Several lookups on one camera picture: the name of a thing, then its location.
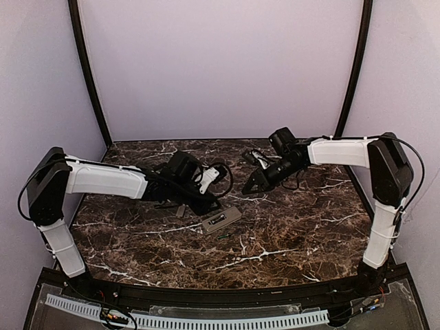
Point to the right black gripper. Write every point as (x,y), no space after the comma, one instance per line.
(262,176)

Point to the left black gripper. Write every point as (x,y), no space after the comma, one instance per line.
(201,201)

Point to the grey battery compartment cover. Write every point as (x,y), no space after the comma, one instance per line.
(181,211)

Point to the white universal remote control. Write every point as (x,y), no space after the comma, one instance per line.
(232,214)

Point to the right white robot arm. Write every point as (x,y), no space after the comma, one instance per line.
(396,172)

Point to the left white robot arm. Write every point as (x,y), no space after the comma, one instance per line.
(182,181)

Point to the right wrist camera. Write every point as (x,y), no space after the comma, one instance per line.
(256,158)

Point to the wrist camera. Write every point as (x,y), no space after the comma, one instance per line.
(211,175)
(256,158)

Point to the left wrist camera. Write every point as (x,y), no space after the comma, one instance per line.
(211,175)

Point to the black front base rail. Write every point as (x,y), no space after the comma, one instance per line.
(331,294)

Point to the white slotted cable duct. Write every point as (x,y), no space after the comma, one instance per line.
(179,318)

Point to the left black frame post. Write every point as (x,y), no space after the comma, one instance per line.
(79,37)

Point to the black frame post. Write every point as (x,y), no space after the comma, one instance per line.
(79,37)
(358,57)

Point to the right black frame post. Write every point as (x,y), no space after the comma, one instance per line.
(358,57)

